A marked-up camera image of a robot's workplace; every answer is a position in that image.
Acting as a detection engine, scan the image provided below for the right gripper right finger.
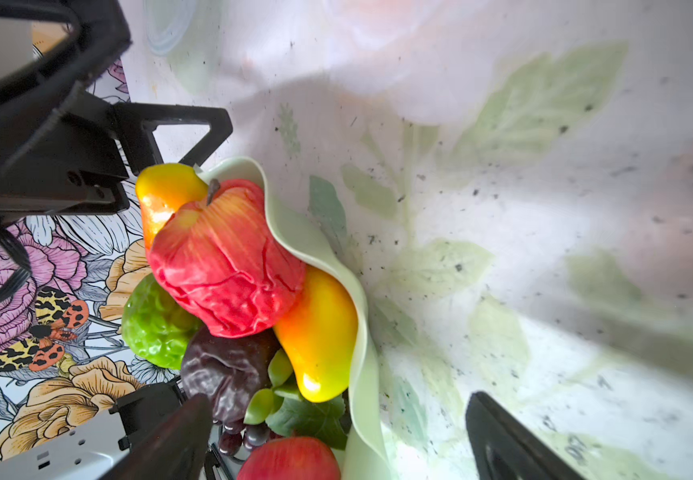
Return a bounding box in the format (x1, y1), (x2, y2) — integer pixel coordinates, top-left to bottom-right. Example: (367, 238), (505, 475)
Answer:
(466, 391), (582, 480)

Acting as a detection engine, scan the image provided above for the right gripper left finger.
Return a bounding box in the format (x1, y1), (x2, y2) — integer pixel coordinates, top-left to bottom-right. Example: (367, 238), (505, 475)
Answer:
(100, 394), (212, 479)

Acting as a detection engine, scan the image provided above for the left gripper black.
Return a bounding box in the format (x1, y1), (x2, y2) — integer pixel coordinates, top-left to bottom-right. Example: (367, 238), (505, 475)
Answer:
(0, 1), (234, 219)

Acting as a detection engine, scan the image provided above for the red pink apple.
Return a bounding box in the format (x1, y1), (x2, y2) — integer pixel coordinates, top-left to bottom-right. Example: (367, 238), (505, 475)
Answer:
(236, 437), (342, 480)

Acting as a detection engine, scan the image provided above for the light green wavy plate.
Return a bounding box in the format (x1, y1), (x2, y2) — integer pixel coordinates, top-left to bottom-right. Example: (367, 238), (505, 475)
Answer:
(196, 157), (392, 479)

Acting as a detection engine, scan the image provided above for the crinkled red fruit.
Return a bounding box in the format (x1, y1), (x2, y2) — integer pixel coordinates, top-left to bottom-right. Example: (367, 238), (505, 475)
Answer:
(148, 179), (306, 338)

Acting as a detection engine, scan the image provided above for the orange red mango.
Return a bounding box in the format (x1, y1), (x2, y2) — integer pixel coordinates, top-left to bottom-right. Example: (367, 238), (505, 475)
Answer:
(136, 163), (208, 252)

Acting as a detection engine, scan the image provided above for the dark brown fruit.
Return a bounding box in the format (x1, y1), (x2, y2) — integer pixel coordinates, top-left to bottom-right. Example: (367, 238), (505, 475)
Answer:
(180, 328), (280, 423)

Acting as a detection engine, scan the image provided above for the dark purple grape bunch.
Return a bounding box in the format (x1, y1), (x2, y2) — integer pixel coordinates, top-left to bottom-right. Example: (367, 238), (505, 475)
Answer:
(212, 349), (352, 462)

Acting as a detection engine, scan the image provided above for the green bumpy fruit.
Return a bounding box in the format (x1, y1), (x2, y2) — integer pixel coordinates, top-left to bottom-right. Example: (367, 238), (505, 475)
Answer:
(120, 274), (204, 370)

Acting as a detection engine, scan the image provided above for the small yellow orange mango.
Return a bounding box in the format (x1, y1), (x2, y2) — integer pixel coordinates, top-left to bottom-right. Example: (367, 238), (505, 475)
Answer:
(274, 266), (359, 403)

